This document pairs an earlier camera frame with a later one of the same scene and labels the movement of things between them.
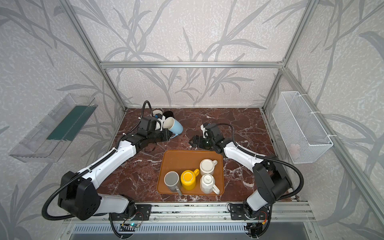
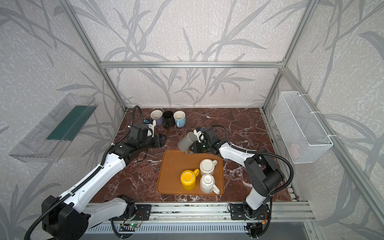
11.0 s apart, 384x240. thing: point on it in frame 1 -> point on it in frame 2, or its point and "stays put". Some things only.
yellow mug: x=188 y=179 stays put
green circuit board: x=134 y=225 stays put
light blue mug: x=172 y=124 -> x=180 y=116
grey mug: x=171 y=179 -> x=186 y=142
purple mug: x=157 y=111 stays put
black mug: x=168 y=113 stays put
